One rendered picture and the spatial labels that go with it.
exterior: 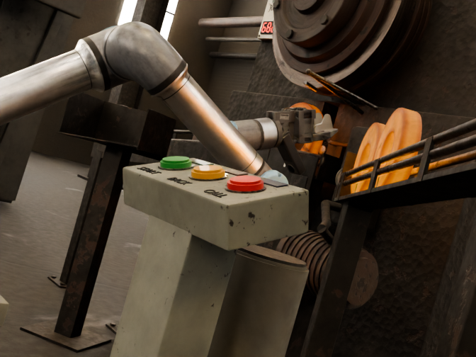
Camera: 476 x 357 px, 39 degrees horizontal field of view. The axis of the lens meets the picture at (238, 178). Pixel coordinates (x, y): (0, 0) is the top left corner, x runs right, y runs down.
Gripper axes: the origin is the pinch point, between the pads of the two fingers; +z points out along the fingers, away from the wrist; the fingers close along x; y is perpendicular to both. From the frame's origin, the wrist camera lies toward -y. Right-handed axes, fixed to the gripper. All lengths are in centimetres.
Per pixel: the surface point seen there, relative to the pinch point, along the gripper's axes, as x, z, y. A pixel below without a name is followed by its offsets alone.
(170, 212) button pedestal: -62, -79, 6
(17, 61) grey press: 298, 2, 11
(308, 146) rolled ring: 4.1, -4.8, -3.4
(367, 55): -8.9, 3.2, 19.6
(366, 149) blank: -33.0, -20.1, 2.4
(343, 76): -2.9, 0.9, 14.4
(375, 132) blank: -37.7, -22.4, 6.7
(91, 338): 54, -49, -64
